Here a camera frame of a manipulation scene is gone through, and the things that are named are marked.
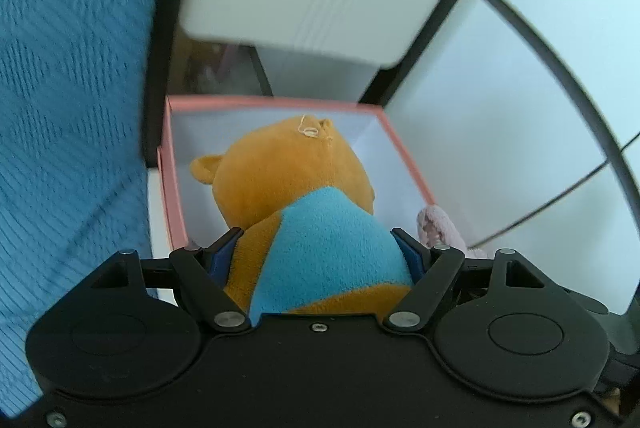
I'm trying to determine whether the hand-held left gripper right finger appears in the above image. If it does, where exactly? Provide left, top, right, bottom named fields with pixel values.
left=384, top=228, right=552, bottom=333

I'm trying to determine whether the pink cardboard box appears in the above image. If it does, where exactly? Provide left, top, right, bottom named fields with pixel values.
left=157, top=94, right=437, bottom=259

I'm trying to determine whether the mauve plush toy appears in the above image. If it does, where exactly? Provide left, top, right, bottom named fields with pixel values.
left=416, top=205, right=497, bottom=260

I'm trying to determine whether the black curved bar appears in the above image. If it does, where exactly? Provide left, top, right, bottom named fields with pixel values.
left=472, top=0, right=640, bottom=231

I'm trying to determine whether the orange bear plush blue shirt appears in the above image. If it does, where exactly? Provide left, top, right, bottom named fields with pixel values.
left=189, top=117, right=416, bottom=326

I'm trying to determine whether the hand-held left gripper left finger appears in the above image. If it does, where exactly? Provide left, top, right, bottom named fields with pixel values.
left=87, top=228, right=252, bottom=333

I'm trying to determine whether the brown cardboard box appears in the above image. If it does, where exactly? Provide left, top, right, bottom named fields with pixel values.
left=171, top=39, right=266, bottom=98

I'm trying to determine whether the blue textured cushion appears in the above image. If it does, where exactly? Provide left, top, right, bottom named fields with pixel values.
left=0, top=0, right=173, bottom=414

